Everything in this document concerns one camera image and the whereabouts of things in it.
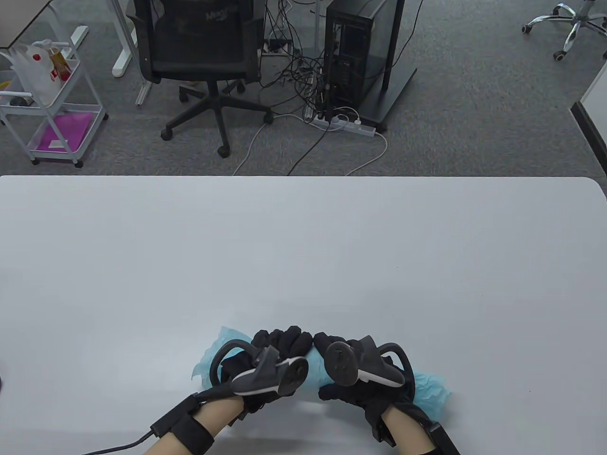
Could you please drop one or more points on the white rolling cart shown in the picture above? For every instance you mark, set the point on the white rolling cart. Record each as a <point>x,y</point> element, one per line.
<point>83,142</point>

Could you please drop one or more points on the black office chair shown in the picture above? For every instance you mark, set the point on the black office chair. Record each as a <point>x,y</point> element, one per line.
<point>199,42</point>

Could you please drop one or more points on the magenta sheet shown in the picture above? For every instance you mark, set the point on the magenta sheet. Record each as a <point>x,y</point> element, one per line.
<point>64,130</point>

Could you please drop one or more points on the person's right hand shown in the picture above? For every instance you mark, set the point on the person's right hand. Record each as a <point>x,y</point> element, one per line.
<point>351,395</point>

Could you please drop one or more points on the light blue gift wrapping paper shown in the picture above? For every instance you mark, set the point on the light blue gift wrapping paper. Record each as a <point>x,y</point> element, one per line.
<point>315,374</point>

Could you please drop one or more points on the white power strip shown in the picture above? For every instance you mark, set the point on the white power strip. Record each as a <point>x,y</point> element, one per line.
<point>353,127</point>

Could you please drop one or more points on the person's left hand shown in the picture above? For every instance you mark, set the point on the person's left hand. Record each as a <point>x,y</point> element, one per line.
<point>284,343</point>

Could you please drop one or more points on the white desk foot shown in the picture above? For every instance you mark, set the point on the white desk foot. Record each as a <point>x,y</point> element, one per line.
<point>143,90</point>
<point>76,35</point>

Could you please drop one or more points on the white cabinet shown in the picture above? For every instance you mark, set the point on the white cabinet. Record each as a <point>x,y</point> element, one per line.
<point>595,95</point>

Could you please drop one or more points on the white desk leg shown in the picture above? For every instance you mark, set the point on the white desk leg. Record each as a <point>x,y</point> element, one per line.
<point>124,38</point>

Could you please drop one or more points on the black and white hand controller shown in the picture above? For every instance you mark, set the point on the black and white hand controller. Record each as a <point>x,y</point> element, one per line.
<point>275,377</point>
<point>341,362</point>

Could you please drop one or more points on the white desk with dark edge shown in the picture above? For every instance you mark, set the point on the white desk with dark edge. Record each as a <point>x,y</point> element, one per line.
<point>19,19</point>

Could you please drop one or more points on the black computer tower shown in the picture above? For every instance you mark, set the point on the black computer tower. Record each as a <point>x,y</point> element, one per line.
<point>353,52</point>

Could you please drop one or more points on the person's right forearm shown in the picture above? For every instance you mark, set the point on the person's right forearm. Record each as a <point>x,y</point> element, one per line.
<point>408,426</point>

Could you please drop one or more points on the chrome chair base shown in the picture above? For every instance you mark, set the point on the chrome chair base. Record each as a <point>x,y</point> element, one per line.
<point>576,21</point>

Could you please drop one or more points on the amber bottle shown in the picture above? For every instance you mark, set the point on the amber bottle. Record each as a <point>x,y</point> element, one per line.
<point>59,64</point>

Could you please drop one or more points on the white plastic bag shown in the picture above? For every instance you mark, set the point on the white plastic bag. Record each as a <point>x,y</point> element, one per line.
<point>33,76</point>

